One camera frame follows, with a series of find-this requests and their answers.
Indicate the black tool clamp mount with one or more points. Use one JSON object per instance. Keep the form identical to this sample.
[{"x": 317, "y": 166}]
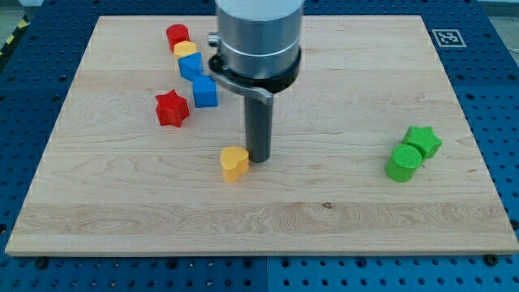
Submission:
[{"x": 256, "y": 76}]

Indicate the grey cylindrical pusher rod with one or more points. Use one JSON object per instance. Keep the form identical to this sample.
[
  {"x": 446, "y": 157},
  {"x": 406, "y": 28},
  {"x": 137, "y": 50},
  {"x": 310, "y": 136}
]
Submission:
[{"x": 258, "y": 120}]

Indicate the green star block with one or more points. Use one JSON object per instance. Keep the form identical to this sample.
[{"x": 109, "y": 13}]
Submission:
[{"x": 424, "y": 140}]

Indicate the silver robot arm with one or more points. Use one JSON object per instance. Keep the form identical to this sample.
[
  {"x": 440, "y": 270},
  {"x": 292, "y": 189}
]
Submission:
[{"x": 259, "y": 26}]

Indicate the red star block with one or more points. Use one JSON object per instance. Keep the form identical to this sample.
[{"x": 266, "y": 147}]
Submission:
[{"x": 171, "y": 109}]

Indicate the yellow heart block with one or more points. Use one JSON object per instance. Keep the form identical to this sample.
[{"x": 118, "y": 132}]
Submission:
[{"x": 234, "y": 162}]

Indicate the blue cube block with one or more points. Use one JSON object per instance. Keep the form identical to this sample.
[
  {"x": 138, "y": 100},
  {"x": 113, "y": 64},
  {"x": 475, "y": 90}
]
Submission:
[{"x": 204, "y": 91}]

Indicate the blue pentagon block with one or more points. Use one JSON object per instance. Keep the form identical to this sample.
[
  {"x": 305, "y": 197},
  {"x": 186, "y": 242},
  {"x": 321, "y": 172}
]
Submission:
[{"x": 191, "y": 66}]

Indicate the yellow hexagon block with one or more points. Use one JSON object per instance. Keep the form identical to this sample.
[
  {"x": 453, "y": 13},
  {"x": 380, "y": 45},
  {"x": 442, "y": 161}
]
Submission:
[{"x": 184, "y": 48}]

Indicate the red cylinder block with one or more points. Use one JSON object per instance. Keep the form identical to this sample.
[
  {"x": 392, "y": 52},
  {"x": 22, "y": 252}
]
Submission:
[{"x": 177, "y": 33}]

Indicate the wooden board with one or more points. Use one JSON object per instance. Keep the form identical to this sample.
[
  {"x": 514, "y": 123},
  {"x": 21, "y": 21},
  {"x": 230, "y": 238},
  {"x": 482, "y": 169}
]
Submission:
[{"x": 114, "y": 182}]

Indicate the green cylinder block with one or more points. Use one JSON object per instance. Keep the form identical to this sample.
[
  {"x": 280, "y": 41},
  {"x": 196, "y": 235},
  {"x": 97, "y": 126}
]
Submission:
[{"x": 403, "y": 163}]

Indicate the white fiducial marker tag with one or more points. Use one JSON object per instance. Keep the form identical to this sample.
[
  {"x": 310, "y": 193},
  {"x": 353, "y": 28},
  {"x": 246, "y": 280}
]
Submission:
[{"x": 448, "y": 38}]

